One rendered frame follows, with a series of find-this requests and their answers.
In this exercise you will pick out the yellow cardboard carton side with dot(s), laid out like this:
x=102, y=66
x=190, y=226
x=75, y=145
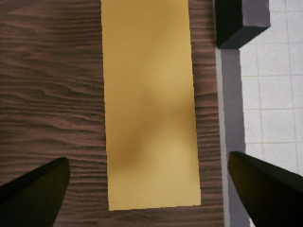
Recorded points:
x=151, y=137

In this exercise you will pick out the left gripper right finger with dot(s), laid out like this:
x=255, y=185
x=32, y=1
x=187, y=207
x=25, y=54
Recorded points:
x=271, y=195

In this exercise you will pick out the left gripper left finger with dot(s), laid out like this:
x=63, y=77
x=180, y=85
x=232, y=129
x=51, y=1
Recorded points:
x=35, y=198

